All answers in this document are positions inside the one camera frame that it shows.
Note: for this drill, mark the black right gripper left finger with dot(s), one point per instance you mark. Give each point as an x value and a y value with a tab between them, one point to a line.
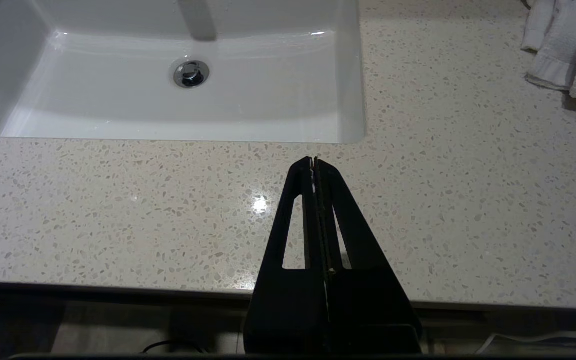
288	310

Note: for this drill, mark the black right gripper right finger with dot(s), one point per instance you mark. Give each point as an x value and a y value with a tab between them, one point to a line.
368	310

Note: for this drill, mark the white crumpled towel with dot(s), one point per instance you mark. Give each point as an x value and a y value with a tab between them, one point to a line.
574	45

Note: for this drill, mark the chrome sink drain stopper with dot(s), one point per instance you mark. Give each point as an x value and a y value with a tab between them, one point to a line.
191	74

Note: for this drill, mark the white rectangular sink basin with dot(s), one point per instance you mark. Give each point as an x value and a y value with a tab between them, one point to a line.
118	100

